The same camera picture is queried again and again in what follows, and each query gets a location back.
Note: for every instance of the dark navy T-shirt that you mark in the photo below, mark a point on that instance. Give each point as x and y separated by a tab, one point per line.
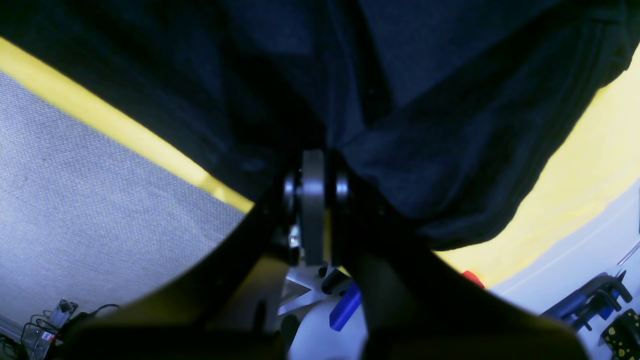
451	108

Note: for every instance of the yellow table cloth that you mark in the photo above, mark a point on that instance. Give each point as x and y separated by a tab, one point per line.
594	166

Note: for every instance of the blue clamp handle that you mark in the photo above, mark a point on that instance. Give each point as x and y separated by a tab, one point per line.
345	308

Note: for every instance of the right red black clamp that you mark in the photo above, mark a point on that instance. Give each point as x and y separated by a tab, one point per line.
471	276

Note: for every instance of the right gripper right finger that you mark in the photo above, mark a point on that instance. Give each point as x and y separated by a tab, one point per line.
417	307

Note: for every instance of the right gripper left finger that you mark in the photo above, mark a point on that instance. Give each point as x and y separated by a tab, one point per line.
226	306

